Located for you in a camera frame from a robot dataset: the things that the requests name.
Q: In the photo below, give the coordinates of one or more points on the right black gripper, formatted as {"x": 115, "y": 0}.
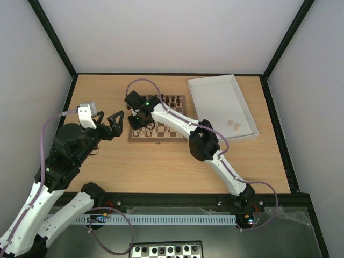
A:
{"x": 133, "y": 110}

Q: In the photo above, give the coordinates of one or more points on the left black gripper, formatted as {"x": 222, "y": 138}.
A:
{"x": 117, "y": 130}

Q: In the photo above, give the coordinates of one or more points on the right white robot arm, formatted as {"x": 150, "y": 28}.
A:
{"x": 203, "y": 142}

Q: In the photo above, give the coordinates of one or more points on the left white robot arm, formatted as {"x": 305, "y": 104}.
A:
{"x": 29, "y": 235}

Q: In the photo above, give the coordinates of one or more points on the wooden chess board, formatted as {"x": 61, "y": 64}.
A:
{"x": 177, "y": 103}

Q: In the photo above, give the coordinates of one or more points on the printed checker calibration board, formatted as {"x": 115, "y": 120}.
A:
{"x": 175, "y": 249}

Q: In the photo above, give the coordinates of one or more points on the white cardboard box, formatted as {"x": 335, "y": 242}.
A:
{"x": 219, "y": 99}

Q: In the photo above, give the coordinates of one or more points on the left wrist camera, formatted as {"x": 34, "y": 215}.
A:
{"x": 89, "y": 107}

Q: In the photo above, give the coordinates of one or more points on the light blue cable duct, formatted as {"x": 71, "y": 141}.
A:
{"x": 142, "y": 220}

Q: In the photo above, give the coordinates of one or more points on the black aluminium rail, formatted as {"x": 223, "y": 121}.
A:
{"x": 219, "y": 202}

